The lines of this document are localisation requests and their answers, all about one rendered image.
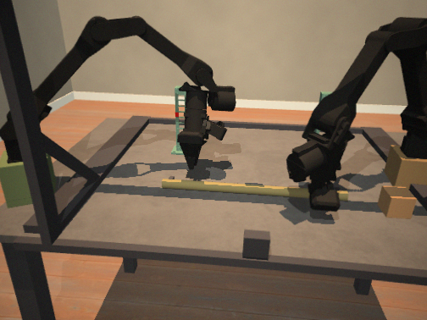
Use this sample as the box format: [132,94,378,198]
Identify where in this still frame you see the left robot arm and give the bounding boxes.
[0,16,236,163]

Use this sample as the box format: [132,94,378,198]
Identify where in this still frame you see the brown cardboard box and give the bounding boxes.
[377,186,417,219]

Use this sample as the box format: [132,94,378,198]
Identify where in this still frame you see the black metal frame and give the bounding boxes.
[0,0,100,245]

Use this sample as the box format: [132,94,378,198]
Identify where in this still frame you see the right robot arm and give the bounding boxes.
[286,17,427,183]

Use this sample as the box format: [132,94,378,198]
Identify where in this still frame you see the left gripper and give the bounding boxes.
[177,109,208,169]

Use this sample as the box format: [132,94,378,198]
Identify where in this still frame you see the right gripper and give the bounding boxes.
[308,161,341,212]

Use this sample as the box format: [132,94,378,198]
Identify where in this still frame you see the long yellow rod with olive band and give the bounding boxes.
[162,176,348,201]

